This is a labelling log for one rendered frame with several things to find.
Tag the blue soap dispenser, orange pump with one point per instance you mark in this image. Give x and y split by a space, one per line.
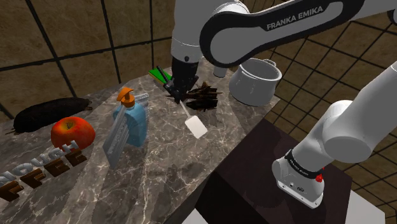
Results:
136 124

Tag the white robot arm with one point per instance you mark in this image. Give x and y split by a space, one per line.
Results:
347 124

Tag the dark purple eggplant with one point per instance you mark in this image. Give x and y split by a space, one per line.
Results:
46 113

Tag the grey metal grater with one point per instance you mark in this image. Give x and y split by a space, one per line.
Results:
115 144

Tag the red apple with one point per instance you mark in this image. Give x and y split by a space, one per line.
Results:
73 131

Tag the white pot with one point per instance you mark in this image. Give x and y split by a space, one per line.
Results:
254 86

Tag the grey and brown letter sign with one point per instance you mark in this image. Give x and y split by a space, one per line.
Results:
57 166

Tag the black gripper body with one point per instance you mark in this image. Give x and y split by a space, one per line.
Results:
184 73

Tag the dark robot stand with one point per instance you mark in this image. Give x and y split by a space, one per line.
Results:
248 173

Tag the dark brown pine cone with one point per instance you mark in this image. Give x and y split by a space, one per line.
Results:
203 96

